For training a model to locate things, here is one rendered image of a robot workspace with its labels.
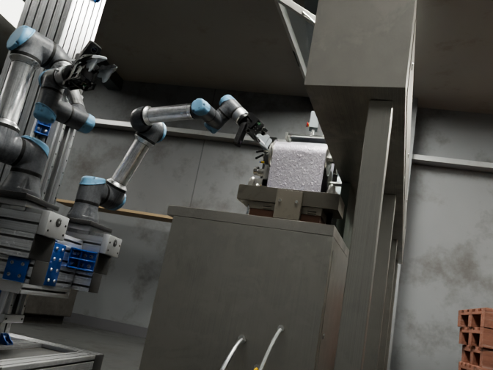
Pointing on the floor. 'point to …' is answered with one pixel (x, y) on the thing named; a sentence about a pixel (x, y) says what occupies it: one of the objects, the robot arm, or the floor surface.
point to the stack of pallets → (476, 338)
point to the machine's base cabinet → (245, 298)
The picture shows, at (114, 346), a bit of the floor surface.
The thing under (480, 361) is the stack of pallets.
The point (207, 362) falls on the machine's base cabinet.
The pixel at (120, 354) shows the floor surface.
